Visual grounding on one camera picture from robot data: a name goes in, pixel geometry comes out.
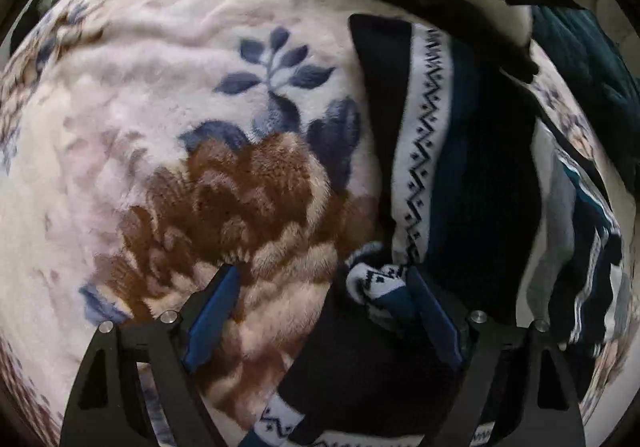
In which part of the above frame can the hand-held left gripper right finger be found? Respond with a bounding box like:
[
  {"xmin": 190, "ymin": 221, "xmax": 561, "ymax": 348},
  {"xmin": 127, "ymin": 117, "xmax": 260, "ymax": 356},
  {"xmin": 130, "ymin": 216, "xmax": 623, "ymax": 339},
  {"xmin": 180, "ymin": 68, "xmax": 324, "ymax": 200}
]
[{"xmin": 405, "ymin": 267, "xmax": 586, "ymax": 447}]

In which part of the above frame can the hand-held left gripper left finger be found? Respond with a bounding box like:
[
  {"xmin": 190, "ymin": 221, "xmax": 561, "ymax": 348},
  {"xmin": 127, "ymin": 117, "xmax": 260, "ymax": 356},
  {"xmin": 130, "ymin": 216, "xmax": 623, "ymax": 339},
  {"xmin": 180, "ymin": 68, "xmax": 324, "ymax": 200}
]
[{"xmin": 60, "ymin": 264, "xmax": 243, "ymax": 447}]

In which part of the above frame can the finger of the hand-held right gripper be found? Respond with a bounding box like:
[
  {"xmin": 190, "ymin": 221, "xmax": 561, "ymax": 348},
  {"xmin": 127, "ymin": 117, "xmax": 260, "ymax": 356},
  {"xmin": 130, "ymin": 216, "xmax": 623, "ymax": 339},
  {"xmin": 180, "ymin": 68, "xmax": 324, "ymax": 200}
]
[{"xmin": 410, "ymin": 0, "xmax": 541, "ymax": 82}]

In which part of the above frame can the dark striped knit sweater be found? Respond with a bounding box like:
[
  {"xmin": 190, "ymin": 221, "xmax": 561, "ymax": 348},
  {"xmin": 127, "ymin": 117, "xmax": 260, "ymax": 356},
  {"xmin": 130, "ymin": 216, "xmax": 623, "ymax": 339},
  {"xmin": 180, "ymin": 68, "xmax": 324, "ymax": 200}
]
[{"xmin": 240, "ymin": 14, "xmax": 626, "ymax": 447}]

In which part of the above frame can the teal quilt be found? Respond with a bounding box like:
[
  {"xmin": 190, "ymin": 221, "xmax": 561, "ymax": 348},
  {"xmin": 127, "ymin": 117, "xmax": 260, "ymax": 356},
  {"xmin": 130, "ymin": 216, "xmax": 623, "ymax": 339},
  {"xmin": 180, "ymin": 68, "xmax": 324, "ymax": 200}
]
[{"xmin": 500, "ymin": 0, "xmax": 640, "ymax": 198}]

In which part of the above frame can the floral plush blanket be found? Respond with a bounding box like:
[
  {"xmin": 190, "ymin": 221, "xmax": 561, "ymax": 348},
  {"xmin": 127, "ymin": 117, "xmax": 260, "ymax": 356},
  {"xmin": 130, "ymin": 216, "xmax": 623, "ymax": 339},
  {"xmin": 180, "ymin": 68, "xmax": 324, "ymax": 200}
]
[{"xmin": 0, "ymin": 0, "xmax": 640, "ymax": 447}]

